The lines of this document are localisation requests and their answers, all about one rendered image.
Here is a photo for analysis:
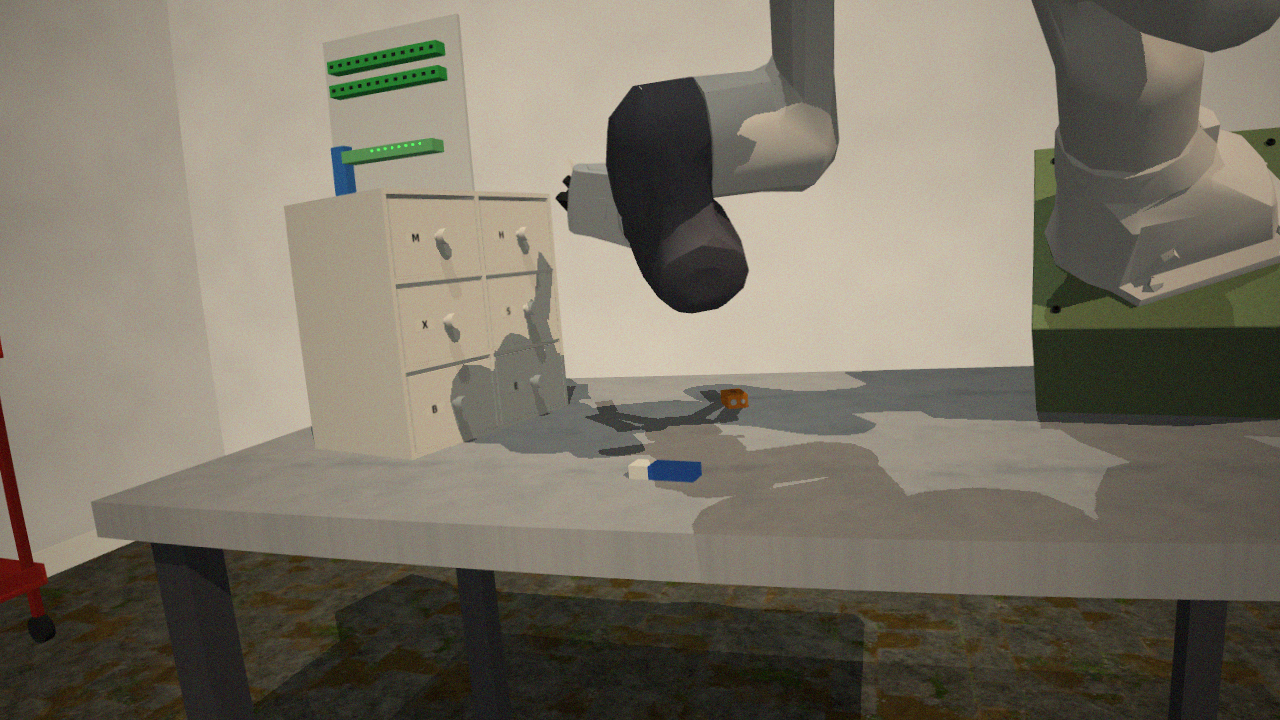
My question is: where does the blue and white eraser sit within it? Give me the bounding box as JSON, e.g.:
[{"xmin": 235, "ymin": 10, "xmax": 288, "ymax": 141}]
[{"xmin": 628, "ymin": 459, "xmax": 701, "ymax": 482}]

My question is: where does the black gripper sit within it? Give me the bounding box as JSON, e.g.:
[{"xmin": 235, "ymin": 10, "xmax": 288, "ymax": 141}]
[{"xmin": 556, "ymin": 77, "xmax": 666, "ymax": 211}]

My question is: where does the orange rectangular block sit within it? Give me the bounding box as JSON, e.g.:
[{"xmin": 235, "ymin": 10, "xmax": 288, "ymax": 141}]
[{"xmin": 721, "ymin": 388, "xmax": 748, "ymax": 409}]

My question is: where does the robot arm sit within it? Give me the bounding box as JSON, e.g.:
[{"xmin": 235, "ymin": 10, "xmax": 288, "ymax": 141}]
[{"xmin": 567, "ymin": 0, "xmax": 1280, "ymax": 314}]

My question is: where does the cream small chest of drawers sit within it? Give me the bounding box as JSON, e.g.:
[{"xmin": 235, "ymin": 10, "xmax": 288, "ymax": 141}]
[{"xmin": 284, "ymin": 188, "xmax": 568, "ymax": 460}]

